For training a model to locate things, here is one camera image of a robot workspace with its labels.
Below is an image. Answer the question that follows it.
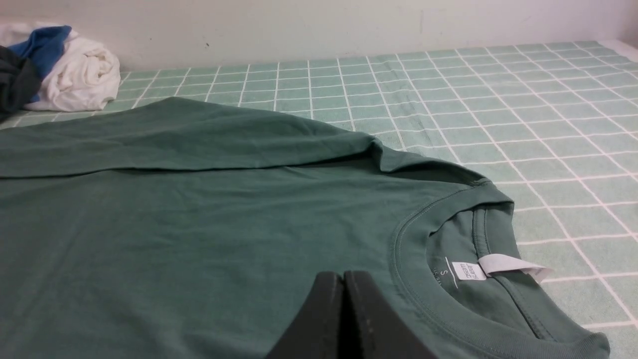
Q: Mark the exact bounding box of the green long-sleeve shirt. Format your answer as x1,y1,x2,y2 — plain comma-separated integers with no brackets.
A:
1,97,611,359

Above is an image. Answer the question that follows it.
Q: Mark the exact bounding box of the green checkered table cloth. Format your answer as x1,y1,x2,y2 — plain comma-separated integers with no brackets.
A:
1,41,637,359

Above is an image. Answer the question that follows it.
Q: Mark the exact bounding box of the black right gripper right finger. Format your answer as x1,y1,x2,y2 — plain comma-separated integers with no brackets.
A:
344,271,436,359

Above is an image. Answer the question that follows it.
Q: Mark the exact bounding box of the dark grey crumpled garment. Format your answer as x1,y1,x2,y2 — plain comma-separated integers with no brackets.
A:
0,47,41,121

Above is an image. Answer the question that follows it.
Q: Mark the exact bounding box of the blue crumpled garment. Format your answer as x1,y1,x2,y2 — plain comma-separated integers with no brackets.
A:
7,25,72,104

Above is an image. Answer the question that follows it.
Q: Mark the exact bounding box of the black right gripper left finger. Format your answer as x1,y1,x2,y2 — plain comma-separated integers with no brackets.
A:
266,271,344,359

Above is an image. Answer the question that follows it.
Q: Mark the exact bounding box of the white crumpled garment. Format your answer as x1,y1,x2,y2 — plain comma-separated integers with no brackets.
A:
1,22,121,112

